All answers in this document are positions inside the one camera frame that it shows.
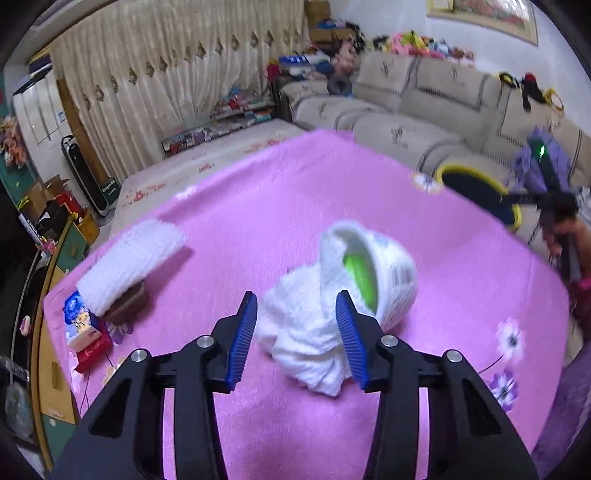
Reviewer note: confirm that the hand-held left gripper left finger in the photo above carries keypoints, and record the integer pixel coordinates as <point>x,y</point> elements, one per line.
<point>242,332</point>

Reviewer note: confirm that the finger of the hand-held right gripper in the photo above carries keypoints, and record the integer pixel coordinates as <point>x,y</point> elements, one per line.
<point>521,199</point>

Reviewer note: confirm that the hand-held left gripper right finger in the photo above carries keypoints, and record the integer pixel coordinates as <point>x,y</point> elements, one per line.
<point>353,341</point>

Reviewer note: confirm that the white towel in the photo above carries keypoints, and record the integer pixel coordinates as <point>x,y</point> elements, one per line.
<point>304,332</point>

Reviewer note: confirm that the black bin with yellow rim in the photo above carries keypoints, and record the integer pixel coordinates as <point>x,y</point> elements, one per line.
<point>466,184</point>

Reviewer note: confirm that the person's right hand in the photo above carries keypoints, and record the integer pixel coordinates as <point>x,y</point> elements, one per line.
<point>572,233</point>

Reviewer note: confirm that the purple backpack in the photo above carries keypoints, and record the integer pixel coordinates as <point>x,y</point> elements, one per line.
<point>524,166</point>

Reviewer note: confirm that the yellow round plush toy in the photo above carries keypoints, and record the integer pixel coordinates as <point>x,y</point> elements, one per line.
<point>554,99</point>

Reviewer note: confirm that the black and red plush toy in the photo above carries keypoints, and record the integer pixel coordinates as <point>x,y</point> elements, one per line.
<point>532,90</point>

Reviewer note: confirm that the black and yellow plush toy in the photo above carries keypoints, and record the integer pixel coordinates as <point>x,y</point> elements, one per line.
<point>508,79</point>

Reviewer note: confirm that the person's pink clothing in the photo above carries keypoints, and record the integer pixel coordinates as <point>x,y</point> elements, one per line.
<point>582,282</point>

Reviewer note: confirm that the brown block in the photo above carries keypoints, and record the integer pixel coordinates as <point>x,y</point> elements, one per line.
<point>127,307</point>

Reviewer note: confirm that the pink floral blanket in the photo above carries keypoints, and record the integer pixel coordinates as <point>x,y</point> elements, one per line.
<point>277,207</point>

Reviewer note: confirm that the white fluffy cloth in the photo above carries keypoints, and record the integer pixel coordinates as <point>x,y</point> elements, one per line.
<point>129,263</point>

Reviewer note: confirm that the red packet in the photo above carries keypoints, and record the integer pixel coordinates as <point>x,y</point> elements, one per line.
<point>94,346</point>

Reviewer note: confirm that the beige sofa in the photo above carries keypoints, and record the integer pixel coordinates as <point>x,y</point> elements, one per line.
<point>378,120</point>

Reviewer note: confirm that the blue tissue pack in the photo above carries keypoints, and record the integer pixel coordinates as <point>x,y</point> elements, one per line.
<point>78,318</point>

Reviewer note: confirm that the framed flower picture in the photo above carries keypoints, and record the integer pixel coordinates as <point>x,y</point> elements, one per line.
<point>489,14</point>

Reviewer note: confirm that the pile of plush toys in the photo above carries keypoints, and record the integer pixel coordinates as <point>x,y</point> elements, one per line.
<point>425,46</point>

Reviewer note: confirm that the cream floral mat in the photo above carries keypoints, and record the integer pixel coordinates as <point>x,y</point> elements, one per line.
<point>194,161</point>

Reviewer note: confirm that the green and wood cabinet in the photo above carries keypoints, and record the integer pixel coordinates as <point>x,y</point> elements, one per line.
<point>55,369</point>

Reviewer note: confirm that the row of colourful boxes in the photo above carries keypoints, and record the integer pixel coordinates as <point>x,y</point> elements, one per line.
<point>217,124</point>

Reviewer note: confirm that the tower fan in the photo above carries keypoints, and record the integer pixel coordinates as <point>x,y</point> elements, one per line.
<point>90,180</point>

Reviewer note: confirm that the dark purple cloth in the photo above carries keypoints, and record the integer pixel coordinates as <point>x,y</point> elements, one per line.
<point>565,415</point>

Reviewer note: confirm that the dark-haired doll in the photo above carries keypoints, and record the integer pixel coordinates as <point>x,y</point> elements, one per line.
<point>348,57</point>

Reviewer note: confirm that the open cardboard boxes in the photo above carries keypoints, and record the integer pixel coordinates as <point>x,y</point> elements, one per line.
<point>55,203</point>

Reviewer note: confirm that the blue and white packs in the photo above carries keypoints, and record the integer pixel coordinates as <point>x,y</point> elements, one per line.
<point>302,62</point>

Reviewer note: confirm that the brown box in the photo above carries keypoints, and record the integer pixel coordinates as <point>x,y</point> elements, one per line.
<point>318,14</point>

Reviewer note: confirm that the beige patterned curtain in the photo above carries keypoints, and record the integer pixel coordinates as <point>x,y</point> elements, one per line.
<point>161,69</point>

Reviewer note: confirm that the orange artificial flowers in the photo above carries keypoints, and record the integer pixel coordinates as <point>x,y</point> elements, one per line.
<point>10,141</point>

